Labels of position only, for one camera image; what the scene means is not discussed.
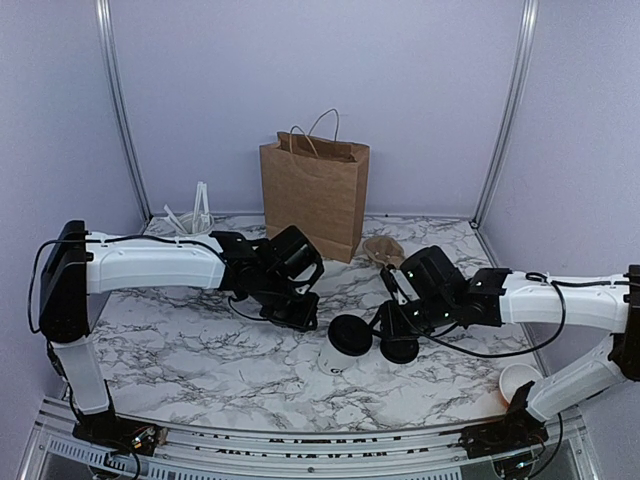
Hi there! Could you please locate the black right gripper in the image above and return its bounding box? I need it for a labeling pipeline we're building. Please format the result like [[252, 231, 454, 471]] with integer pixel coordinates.
[[367, 294, 455, 342]]

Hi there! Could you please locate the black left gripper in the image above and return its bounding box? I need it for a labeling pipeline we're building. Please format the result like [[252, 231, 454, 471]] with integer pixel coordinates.
[[255, 271, 321, 332]]

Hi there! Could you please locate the white orange paper cup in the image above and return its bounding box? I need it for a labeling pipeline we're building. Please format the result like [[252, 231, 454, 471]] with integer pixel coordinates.
[[498, 363, 543, 404]]

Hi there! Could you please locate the aluminium frame post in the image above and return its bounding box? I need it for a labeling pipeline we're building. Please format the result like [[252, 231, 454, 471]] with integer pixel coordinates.
[[95, 0, 152, 223], [472, 0, 539, 229]]

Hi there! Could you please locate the black plastic cup lid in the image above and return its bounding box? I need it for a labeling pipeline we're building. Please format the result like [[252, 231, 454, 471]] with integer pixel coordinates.
[[327, 314, 373, 357]]

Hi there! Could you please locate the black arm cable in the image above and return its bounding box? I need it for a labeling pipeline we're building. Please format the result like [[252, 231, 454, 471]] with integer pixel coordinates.
[[27, 234, 281, 336], [382, 269, 631, 359]]

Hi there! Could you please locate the white paper coffee cup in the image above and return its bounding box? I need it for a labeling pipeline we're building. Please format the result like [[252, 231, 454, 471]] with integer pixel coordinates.
[[317, 343, 357, 375]]

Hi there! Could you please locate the right aluminium frame post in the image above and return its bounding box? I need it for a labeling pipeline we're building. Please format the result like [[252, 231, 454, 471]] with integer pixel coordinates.
[[472, 0, 539, 229]]

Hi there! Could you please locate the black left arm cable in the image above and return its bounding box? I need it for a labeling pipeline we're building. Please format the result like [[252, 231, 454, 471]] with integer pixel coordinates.
[[27, 234, 281, 336]]

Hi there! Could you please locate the black cup lid stack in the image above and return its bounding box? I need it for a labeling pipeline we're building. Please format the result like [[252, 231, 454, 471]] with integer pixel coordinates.
[[380, 339, 419, 365]]

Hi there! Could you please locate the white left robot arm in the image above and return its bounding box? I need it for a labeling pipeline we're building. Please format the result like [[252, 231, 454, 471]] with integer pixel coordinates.
[[28, 220, 324, 456]]

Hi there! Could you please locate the brown paper bag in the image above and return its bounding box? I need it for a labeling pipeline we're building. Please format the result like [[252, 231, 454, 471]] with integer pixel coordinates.
[[259, 130, 370, 263]]

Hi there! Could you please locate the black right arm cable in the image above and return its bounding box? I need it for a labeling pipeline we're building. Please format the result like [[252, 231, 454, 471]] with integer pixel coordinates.
[[382, 269, 631, 359]]

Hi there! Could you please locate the left aluminium frame post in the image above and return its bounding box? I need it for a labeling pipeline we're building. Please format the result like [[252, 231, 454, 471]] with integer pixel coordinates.
[[95, 0, 152, 223]]

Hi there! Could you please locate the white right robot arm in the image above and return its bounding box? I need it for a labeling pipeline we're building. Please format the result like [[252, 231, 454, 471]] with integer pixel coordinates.
[[370, 246, 639, 458]]

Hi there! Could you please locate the aluminium front rail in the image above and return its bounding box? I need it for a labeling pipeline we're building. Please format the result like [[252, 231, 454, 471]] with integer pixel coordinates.
[[18, 398, 603, 479]]

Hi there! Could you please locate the brown cardboard cup carrier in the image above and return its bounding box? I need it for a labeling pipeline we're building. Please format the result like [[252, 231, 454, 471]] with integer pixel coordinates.
[[362, 236, 405, 268]]

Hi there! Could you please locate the white cup with stirrers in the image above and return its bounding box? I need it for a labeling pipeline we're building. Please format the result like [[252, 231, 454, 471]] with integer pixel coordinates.
[[163, 181, 214, 236]]

